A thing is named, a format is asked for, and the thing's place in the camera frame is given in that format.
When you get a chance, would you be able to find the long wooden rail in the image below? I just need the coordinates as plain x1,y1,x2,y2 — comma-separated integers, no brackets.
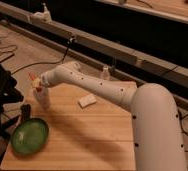
0,0,188,99

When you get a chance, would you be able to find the white object on rail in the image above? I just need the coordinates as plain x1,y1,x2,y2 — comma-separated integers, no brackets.
33,3,52,22

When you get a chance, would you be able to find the black cable on floor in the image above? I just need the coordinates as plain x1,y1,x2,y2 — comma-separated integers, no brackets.
10,36,77,76

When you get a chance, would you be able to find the green plate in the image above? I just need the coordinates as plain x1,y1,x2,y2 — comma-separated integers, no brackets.
10,118,49,156

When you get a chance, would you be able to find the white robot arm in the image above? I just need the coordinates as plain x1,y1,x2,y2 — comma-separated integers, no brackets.
32,61,188,171

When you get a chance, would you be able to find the clear plastic bottle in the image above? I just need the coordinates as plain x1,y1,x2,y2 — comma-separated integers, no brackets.
100,66,110,80

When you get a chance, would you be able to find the red pepper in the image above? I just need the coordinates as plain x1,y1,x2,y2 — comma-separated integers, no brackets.
28,73,42,92

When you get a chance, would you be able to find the white rectangular block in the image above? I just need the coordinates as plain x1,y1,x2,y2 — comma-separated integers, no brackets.
78,94,97,108

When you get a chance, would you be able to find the dark small cup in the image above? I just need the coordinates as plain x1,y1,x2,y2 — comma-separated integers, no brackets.
20,104,31,122

